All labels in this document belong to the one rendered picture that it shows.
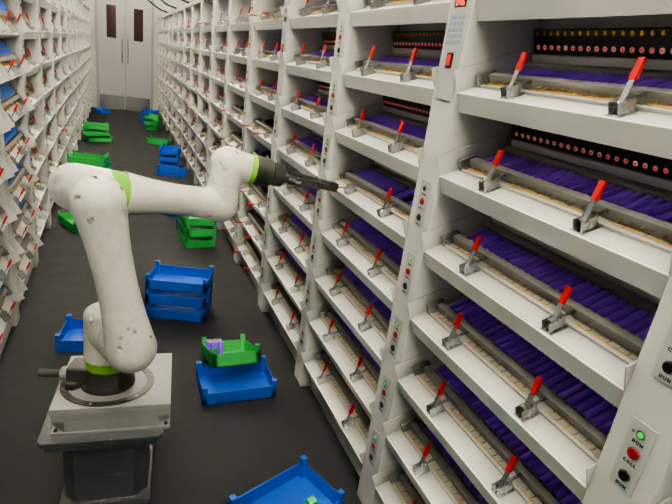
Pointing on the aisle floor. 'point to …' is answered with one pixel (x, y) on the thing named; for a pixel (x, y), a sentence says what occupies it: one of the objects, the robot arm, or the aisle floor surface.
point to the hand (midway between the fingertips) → (327, 185)
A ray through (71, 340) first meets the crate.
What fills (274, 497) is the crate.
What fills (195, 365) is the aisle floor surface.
